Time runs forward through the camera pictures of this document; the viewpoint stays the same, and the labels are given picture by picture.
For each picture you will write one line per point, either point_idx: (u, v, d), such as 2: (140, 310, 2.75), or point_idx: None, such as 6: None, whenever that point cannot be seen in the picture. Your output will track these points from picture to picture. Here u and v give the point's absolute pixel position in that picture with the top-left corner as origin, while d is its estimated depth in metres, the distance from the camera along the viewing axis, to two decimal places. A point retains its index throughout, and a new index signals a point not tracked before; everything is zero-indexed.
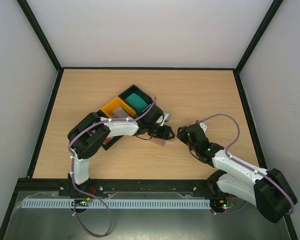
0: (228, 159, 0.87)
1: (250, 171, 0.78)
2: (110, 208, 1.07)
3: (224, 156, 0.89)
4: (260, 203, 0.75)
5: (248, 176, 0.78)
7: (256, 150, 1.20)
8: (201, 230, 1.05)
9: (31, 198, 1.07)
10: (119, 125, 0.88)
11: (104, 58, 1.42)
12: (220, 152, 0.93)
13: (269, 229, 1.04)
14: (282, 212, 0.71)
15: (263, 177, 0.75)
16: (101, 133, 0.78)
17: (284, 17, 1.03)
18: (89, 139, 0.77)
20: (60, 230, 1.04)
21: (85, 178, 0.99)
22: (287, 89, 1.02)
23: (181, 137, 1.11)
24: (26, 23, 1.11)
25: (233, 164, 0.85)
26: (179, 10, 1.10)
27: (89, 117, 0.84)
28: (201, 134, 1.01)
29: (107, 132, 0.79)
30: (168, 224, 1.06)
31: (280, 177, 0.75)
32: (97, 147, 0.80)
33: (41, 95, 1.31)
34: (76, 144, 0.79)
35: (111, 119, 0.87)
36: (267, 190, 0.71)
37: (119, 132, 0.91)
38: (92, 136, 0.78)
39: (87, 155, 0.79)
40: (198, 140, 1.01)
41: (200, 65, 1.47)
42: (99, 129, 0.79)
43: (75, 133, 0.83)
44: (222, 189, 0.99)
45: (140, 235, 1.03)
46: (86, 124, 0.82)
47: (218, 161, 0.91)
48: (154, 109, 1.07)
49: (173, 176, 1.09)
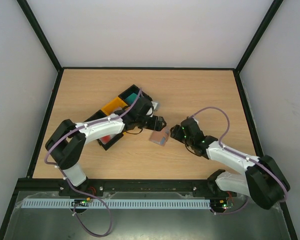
0: (222, 149, 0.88)
1: (242, 159, 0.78)
2: (110, 208, 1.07)
3: (218, 147, 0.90)
4: (252, 191, 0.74)
5: (240, 163, 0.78)
7: (256, 150, 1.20)
8: (201, 230, 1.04)
9: (31, 198, 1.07)
10: (98, 127, 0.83)
11: (104, 58, 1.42)
12: (215, 143, 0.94)
13: (269, 229, 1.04)
14: (274, 199, 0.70)
15: (255, 163, 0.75)
16: (75, 142, 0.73)
17: (283, 17, 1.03)
18: (65, 150, 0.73)
20: (60, 230, 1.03)
21: (83, 179, 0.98)
22: (287, 89, 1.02)
23: (176, 135, 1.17)
24: (26, 23, 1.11)
25: (227, 153, 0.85)
26: (179, 9, 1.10)
27: (61, 125, 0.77)
28: (195, 128, 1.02)
29: (83, 140, 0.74)
30: (168, 224, 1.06)
31: (272, 163, 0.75)
32: (76, 155, 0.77)
33: (41, 95, 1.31)
34: (53, 155, 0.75)
35: (87, 124, 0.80)
36: (258, 177, 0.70)
37: (100, 134, 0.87)
38: (67, 146, 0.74)
39: (66, 164, 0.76)
40: (192, 133, 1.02)
41: (200, 65, 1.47)
42: (74, 138, 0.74)
43: (51, 143, 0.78)
44: (221, 187, 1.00)
45: (140, 235, 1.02)
46: (60, 133, 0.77)
47: (212, 151, 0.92)
48: (141, 102, 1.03)
49: (173, 176, 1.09)
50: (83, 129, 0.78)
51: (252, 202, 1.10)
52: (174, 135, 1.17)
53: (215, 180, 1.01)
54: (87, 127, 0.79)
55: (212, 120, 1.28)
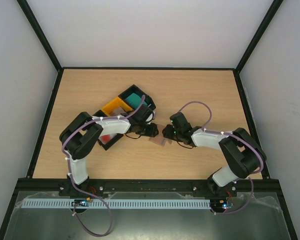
0: (203, 132, 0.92)
1: (219, 134, 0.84)
2: (111, 208, 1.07)
3: (200, 131, 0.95)
4: (231, 164, 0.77)
5: (216, 138, 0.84)
7: None
8: (201, 230, 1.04)
9: (31, 198, 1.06)
10: (112, 123, 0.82)
11: (104, 58, 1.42)
12: (198, 130, 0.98)
13: (269, 229, 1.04)
14: (251, 169, 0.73)
15: (229, 135, 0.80)
16: (94, 131, 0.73)
17: (283, 17, 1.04)
18: (83, 139, 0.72)
20: (60, 230, 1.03)
21: (84, 177, 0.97)
22: (286, 90, 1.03)
23: (166, 133, 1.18)
24: (26, 23, 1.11)
25: (206, 134, 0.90)
26: (179, 9, 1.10)
27: (79, 117, 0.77)
28: (182, 120, 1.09)
29: (100, 131, 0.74)
30: (168, 223, 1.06)
31: (246, 135, 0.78)
32: (91, 145, 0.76)
33: (41, 95, 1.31)
34: (69, 145, 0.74)
35: (103, 117, 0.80)
36: (230, 145, 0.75)
37: (110, 130, 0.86)
38: (84, 135, 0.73)
39: (80, 155, 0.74)
40: (180, 125, 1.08)
41: (200, 65, 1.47)
42: (92, 128, 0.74)
43: (67, 134, 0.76)
44: (219, 184, 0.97)
45: (140, 235, 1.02)
46: (77, 124, 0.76)
47: (195, 137, 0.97)
48: (144, 107, 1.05)
49: (173, 176, 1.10)
50: (98, 122, 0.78)
51: (251, 202, 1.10)
52: (165, 134, 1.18)
53: (212, 176, 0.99)
54: (102, 120, 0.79)
55: (207, 118, 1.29)
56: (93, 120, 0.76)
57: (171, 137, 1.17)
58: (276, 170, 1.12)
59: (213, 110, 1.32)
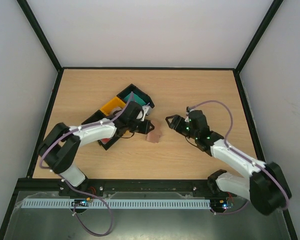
0: (227, 149, 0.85)
1: (248, 163, 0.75)
2: (111, 208, 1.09)
3: (223, 145, 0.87)
4: (256, 197, 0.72)
5: (244, 167, 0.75)
7: (256, 150, 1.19)
8: (201, 230, 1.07)
9: (31, 198, 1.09)
10: (92, 130, 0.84)
11: (104, 58, 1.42)
12: (219, 141, 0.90)
13: (266, 229, 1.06)
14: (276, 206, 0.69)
15: (260, 169, 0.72)
16: (70, 145, 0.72)
17: (284, 17, 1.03)
18: (61, 153, 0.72)
20: (60, 230, 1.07)
21: (82, 178, 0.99)
22: (286, 89, 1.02)
23: (176, 127, 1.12)
24: (26, 23, 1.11)
25: (232, 153, 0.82)
26: (178, 9, 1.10)
27: (55, 129, 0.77)
28: (203, 122, 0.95)
29: (77, 144, 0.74)
30: (168, 223, 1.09)
31: (279, 173, 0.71)
32: (71, 158, 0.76)
33: (41, 95, 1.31)
34: (47, 160, 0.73)
35: (81, 127, 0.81)
36: (261, 182, 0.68)
37: (93, 136, 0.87)
38: (62, 149, 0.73)
39: (60, 168, 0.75)
40: (199, 127, 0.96)
41: (200, 64, 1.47)
42: (69, 140, 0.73)
43: (44, 148, 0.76)
44: (221, 188, 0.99)
45: (140, 235, 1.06)
46: (53, 137, 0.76)
47: (216, 147, 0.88)
48: (131, 106, 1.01)
49: (173, 176, 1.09)
50: (77, 132, 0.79)
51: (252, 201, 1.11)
52: (173, 125, 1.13)
53: (215, 179, 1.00)
54: (81, 130, 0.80)
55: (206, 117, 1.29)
56: (69, 133, 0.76)
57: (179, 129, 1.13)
58: None
59: (213, 110, 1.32)
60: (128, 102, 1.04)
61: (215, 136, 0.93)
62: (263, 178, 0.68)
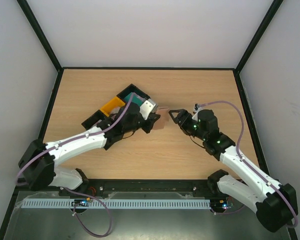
0: (240, 160, 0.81)
1: (263, 182, 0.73)
2: (109, 208, 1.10)
3: (235, 155, 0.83)
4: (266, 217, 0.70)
5: (258, 186, 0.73)
7: (257, 153, 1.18)
8: (201, 230, 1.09)
9: (31, 198, 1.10)
10: (72, 147, 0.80)
11: (104, 58, 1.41)
12: (231, 148, 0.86)
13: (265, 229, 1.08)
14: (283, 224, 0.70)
15: (275, 191, 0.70)
16: (42, 166, 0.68)
17: (283, 17, 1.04)
18: (34, 174, 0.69)
20: (60, 229, 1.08)
21: (78, 182, 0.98)
22: (287, 89, 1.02)
23: (181, 123, 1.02)
24: (26, 23, 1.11)
25: (245, 166, 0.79)
26: (178, 9, 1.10)
27: (31, 146, 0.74)
28: (214, 125, 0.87)
29: (50, 165, 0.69)
30: (168, 223, 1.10)
31: (293, 195, 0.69)
32: (47, 178, 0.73)
33: (41, 95, 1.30)
34: (24, 178, 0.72)
35: (58, 144, 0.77)
36: (275, 205, 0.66)
37: (79, 151, 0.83)
38: (35, 169, 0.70)
39: (37, 186, 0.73)
40: (208, 129, 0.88)
41: (200, 64, 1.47)
42: (43, 160, 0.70)
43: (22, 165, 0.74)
44: (222, 190, 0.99)
45: (140, 235, 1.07)
46: (29, 154, 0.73)
47: (227, 154, 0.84)
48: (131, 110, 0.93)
49: (173, 176, 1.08)
50: (54, 150, 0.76)
51: None
52: (180, 121, 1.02)
53: (217, 182, 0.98)
54: (58, 147, 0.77)
55: None
56: (44, 152, 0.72)
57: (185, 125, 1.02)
58: (277, 171, 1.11)
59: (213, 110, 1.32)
60: (128, 104, 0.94)
61: (227, 141, 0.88)
62: (278, 201, 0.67)
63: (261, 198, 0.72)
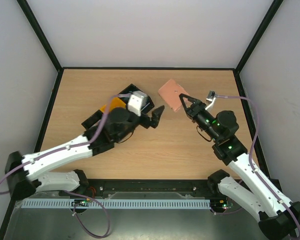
0: (252, 172, 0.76)
1: (275, 198, 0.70)
2: (106, 207, 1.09)
3: (247, 165, 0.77)
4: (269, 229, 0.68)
5: (269, 202, 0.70)
7: (256, 152, 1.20)
8: (201, 230, 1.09)
9: (31, 198, 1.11)
10: (50, 161, 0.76)
11: (104, 58, 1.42)
12: (243, 155, 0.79)
13: None
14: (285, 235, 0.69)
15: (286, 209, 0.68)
16: (15, 183, 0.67)
17: (283, 17, 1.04)
18: (11, 187, 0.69)
20: (60, 230, 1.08)
21: (73, 185, 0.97)
22: (287, 89, 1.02)
23: (194, 113, 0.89)
24: (26, 23, 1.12)
25: (256, 179, 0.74)
26: (177, 9, 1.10)
27: (10, 159, 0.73)
28: (233, 131, 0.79)
29: (22, 182, 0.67)
30: (168, 224, 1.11)
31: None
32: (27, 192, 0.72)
33: (40, 95, 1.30)
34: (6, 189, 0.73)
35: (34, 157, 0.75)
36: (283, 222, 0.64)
37: (59, 163, 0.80)
38: (11, 184, 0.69)
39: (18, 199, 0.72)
40: (226, 134, 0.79)
41: (201, 65, 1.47)
42: (17, 177, 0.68)
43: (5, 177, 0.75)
44: (222, 192, 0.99)
45: (140, 235, 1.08)
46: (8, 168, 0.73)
47: (238, 163, 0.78)
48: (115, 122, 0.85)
49: (173, 176, 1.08)
50: (30, 164, 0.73)
51: None
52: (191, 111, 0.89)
53: (218, 183, 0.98)
54: (34, 161, 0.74)
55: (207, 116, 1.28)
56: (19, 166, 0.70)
57: (197, 118, 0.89)
58: (277, 171, 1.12)
59: (217, 107, 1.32)
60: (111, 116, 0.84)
61: (238, 146, 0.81)
62: (288, 219, 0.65)
63: (270, 213, 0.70)
